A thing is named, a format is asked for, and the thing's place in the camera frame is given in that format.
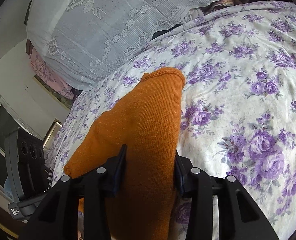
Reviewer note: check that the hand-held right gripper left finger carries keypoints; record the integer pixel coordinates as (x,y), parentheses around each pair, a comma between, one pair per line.
(119,170)

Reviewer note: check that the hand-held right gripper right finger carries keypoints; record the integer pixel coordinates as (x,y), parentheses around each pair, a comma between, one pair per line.
(181,180)

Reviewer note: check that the orange knit sweater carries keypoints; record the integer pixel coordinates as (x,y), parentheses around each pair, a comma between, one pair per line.
(143,130)

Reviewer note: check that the white framed window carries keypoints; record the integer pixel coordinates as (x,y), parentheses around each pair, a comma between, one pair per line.
(0,125)

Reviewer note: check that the dark green patterned board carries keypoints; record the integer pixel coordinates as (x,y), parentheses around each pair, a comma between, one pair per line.
(50,90)

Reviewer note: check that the pink floral pillow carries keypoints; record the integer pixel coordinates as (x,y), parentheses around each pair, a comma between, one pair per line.
(42,67)

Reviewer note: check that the purple floral white blanket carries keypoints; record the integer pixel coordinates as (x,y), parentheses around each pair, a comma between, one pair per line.
(238,92)

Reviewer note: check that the white lace cloth cover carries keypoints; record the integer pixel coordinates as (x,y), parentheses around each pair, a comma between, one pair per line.
(100,30)

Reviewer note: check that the beige wooden frame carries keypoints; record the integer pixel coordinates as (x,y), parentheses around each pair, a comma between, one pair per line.
(52,132)

